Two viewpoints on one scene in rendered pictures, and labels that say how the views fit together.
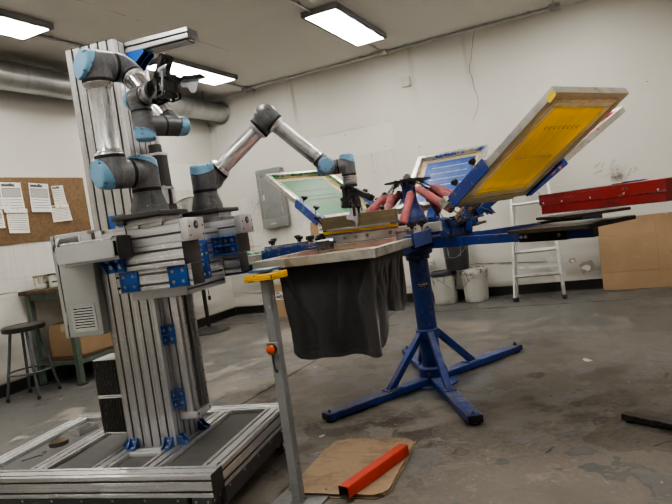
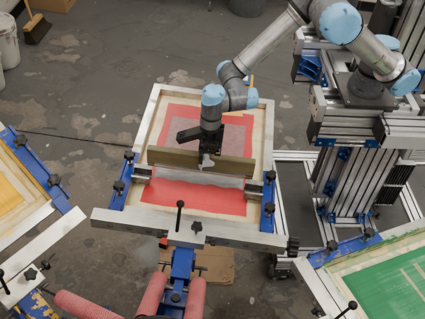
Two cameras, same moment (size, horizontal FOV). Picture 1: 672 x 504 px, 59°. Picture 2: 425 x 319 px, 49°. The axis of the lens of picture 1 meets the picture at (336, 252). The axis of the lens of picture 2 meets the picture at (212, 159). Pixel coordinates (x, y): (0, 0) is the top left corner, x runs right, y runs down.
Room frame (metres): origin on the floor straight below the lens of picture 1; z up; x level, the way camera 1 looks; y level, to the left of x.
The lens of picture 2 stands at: (4.16, -0.60, 2.37)
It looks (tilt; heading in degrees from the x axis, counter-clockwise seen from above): 46 degrees down; 156
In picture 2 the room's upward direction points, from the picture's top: 7 degrees clockwise
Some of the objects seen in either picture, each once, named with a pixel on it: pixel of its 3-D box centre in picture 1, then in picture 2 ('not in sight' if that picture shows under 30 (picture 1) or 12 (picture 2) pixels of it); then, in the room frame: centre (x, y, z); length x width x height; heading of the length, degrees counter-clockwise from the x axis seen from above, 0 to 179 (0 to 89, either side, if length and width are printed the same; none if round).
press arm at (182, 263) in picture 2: not in sight; (183, 258); (3.36, -0.30, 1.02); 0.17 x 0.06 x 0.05; 155
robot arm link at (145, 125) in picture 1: (148, 125); not in sight; (2.19, 0.61, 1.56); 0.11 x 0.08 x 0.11; 138
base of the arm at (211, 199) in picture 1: (206, 199); (369, 78); (2.93, 0.59, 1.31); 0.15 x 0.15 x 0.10
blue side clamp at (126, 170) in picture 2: (418, 238); (125, 183); (2.95, -0.41, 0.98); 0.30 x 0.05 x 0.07; 155
